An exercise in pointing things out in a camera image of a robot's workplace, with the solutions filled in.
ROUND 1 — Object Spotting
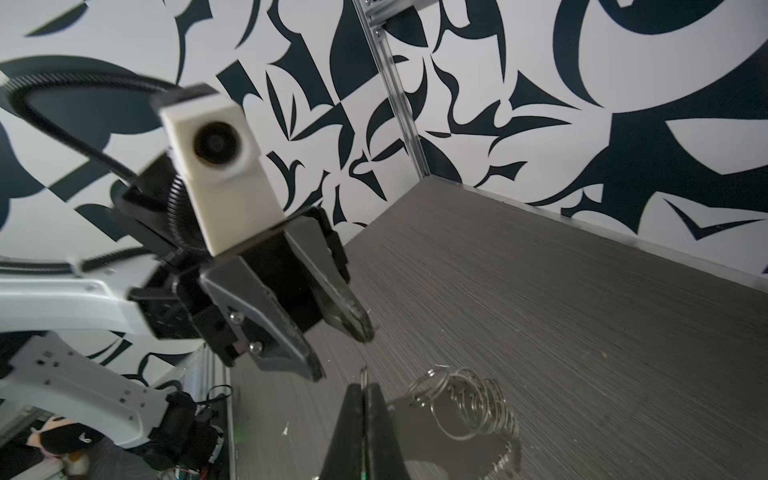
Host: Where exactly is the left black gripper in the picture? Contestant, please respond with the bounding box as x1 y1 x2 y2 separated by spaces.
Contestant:
127 206 375 382

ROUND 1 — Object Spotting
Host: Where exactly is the silver keyring with red tag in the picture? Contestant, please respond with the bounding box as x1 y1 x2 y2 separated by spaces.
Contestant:
390 365 522 479

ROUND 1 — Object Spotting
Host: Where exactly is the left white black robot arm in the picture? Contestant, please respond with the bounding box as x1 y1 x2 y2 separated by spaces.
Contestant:
1 156 374 474

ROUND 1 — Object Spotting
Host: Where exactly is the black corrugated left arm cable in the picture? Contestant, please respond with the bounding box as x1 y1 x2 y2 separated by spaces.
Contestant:
0 71 208 276

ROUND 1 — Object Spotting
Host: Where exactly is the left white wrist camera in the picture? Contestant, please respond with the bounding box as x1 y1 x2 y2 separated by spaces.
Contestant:
151 84 286 256

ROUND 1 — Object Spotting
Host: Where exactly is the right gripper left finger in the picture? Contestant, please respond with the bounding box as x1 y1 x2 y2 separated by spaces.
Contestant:
319 383 364 480

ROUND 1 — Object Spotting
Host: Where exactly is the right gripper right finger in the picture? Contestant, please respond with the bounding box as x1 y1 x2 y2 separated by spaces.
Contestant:
363 383 411 480

